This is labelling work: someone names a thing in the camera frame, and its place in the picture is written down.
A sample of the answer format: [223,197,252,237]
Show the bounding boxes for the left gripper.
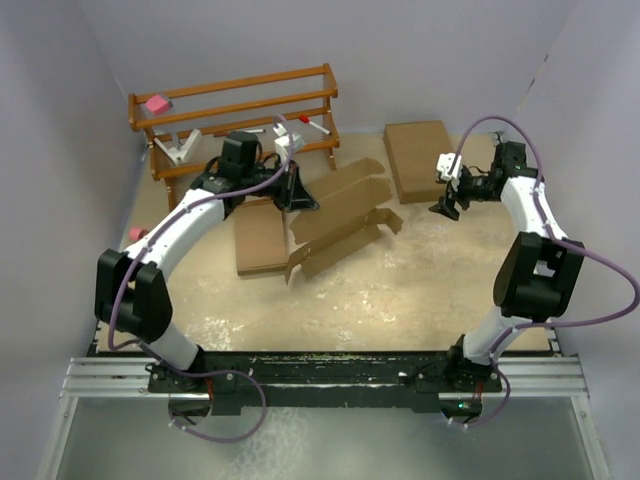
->
[241,159,318,212]

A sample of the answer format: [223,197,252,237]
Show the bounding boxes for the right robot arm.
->
[430,141,583,391]

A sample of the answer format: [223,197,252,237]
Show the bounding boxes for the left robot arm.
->
[94,124,319,392]

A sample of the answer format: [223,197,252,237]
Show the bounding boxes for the small closed cardboard box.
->
[233,199,288,276]

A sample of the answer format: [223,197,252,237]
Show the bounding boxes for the large closed cardboard box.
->
[383,120,454,204]

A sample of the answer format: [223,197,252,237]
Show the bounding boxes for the red capped marker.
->
[299,115,331,136]

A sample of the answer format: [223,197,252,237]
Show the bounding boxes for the wooden rack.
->
[127,63,340,207]

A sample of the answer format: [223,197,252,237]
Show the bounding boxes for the white eraser brush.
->
[154,129,202,166]

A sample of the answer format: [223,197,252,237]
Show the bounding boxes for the small pink capped bottle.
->
[129,227,147,242]

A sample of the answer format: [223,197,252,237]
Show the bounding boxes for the pink eraser block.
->
[144,94,173,116]

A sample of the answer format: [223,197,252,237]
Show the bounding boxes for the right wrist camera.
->
[436,153,462,184]

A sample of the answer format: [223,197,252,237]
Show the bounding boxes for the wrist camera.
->
[436,153,462,184]
[273,123,306,162]

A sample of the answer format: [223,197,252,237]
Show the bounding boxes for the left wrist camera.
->
[273,123,306,162]

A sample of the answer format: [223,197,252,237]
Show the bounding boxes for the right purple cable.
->
[444,115,640,431]

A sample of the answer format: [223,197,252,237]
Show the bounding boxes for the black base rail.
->
[145,348,502,417]

